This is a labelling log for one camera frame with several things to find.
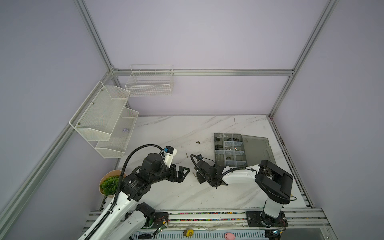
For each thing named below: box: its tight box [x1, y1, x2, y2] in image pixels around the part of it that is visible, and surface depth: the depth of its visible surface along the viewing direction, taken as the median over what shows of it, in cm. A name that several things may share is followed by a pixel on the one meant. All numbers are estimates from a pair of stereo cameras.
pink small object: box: [224, 232, 236, 240], surface depth 70 cm
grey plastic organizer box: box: [214, 133, 277, 168], surface depth 102 cm
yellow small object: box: [183, 228, 194, 237], surface depth 70 cm
